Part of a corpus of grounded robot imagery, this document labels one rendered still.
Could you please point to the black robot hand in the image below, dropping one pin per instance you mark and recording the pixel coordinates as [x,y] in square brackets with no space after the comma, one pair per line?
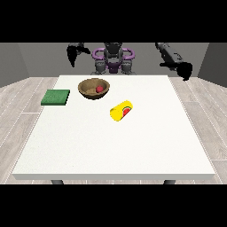
[72,53]
[185,70]

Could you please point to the brown wooden bowl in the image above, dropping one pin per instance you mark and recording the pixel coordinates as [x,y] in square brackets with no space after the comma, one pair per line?
[88,90]

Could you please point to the small red ball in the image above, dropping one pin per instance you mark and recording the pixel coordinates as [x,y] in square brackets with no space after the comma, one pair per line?
[99,88]

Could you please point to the green square pad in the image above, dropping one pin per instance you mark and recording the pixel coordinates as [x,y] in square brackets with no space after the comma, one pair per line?
[55,97]

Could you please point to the yellow cup with melon print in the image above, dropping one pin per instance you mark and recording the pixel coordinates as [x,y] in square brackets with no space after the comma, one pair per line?
[119,111]

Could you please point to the grey robot trunk purple rings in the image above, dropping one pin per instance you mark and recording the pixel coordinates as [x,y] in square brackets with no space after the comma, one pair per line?
[112,65]

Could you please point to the dark table leg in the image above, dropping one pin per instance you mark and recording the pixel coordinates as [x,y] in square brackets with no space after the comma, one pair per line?
[169,182]
[57,182]

